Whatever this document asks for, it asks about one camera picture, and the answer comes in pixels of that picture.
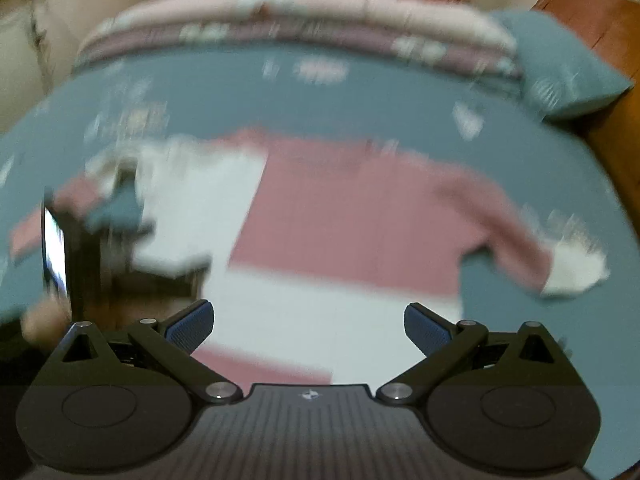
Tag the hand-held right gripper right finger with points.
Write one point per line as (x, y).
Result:
(425, 330)

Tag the pink and white sweater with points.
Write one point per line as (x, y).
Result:
(350, 220)

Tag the folded floral quilt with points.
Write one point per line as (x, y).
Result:
(300, 15)

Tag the blue pillow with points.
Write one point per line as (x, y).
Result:
(560, 65)

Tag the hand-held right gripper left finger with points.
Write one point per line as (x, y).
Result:
(192, 327)

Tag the wooden headboard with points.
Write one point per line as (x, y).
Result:
(615, 135)

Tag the person's left hand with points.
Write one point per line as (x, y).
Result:
(47, 322)

